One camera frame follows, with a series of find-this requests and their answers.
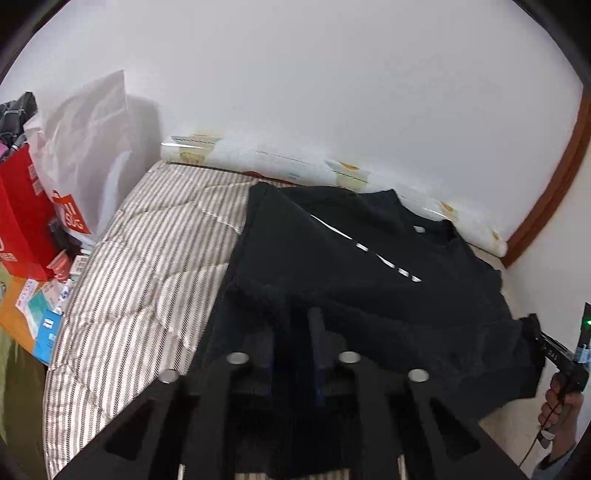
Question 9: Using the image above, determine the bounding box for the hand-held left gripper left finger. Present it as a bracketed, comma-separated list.
[60, 330, 278, 480]

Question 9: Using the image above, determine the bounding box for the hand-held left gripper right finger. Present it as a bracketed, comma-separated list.
[307, 309, 527, 480]

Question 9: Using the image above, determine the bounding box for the black sweatshirt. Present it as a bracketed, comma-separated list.
[178, 181, 546, 480]

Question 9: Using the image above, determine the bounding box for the person's right forearm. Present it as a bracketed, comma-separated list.
[531, 406, 591, 480]

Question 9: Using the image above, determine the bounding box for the person's right hand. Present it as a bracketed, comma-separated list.
[539, 371, 583, 446]

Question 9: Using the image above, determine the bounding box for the long white patterned pillow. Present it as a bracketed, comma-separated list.
[160, 134, 509, 257]

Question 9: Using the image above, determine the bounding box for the small red white packet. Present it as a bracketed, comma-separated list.
[48, 251, 72, 282]

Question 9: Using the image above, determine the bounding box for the small blue box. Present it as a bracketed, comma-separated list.
[33, 308, 63, 365]

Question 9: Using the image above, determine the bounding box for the white teal packet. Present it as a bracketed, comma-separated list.
[16, 279, 49, 317]

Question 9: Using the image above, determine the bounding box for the green cloth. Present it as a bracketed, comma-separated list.
[0, 268, 47, 467]

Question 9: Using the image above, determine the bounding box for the white plastic bag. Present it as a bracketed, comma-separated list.
[25, 69, 162, 243]

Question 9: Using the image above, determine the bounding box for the red paper bag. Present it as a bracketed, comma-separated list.
[0, 143, 70, 282]

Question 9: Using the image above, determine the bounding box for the black bag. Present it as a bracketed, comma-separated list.
[0, 91, 38, 148]

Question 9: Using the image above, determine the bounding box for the thin black cable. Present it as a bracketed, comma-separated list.
[518, 401, 561, 468]

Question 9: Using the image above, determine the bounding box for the brown wooden frame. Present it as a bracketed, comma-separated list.
[501, 88, 591, 269]

